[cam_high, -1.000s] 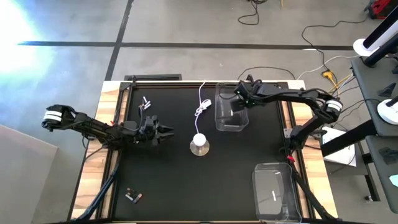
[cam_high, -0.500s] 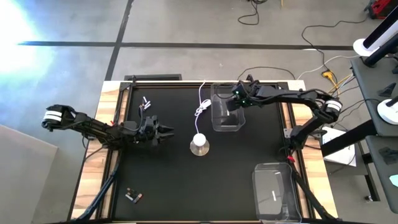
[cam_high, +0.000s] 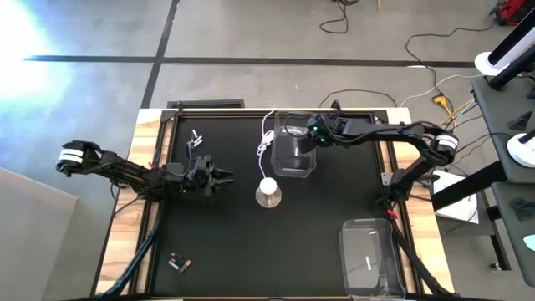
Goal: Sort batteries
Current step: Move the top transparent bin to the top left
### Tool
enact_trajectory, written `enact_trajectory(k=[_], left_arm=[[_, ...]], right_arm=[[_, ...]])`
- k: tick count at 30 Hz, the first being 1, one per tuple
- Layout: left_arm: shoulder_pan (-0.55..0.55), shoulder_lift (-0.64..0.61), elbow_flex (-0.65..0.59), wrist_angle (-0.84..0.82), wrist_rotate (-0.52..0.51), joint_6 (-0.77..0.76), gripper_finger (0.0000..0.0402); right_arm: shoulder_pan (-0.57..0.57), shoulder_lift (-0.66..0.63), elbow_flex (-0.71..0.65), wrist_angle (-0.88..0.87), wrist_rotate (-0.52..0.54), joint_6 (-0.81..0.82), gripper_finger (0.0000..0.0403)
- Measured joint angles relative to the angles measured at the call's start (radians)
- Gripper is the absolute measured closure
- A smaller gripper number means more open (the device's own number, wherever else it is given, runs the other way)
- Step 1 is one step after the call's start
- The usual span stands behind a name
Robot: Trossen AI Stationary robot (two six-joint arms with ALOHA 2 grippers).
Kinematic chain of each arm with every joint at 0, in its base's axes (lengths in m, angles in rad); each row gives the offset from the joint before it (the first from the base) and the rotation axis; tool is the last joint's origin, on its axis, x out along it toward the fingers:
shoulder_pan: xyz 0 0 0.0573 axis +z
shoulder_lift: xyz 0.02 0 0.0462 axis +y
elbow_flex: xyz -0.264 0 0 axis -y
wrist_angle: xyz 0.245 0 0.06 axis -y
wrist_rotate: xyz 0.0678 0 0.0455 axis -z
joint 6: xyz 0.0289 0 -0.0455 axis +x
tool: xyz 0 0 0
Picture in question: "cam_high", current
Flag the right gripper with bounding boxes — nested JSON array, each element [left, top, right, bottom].
[[298, 113, 338, 155]]

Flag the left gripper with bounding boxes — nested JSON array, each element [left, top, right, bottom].
[[183, 154, 235, 197]]

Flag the clear plastic bin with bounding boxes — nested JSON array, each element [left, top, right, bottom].
[[338, 217, 406, 300], [270, 110, 318, 179]]

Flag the white light bulb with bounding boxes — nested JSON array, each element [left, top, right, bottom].
[[259, 176, 278, 196]]

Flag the black ribbed box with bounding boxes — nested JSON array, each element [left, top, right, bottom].
[[166, 99, 246, 110]]

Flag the black table mat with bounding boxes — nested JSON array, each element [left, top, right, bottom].
[[166, 116, 390, 296]]

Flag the black beam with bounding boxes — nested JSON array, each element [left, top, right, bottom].
[[430, 160, 507, 212]]

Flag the white box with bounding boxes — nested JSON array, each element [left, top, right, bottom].
[[432, 169, 481, 225]]

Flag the grey side table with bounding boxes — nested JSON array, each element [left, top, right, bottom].
[[491, 181, 535, 288], [471, 76, 535, 185]]

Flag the white stand with round base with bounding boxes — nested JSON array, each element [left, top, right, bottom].
[[474, 17, 535, 77], [506, 128, 535, 169]]

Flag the grey panel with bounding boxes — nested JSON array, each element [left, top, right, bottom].
[[0, 166, 79, 301]]

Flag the black stand pole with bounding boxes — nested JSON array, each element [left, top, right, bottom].
[[488, 43, 535, 91]]

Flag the small black object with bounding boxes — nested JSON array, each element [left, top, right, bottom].
[[507, 110, 534, 131]]

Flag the red tool case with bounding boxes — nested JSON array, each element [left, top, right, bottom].
[[489, 0, 528, 27]]

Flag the white lamp cable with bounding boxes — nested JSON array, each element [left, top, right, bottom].
[[256, 110, 277, 180]]

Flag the black aluminium table frame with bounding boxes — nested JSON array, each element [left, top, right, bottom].
[[94, 99, 455, 301]]

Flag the white floor cable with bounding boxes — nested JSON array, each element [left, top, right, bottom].
[[399, 73, 486, 108]]

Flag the yellow extension cord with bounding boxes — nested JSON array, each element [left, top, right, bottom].
[[432, 94, 476, 126]]

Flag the long black floor cable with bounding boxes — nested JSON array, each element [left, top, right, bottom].
[[404, 21, 498, 98]]

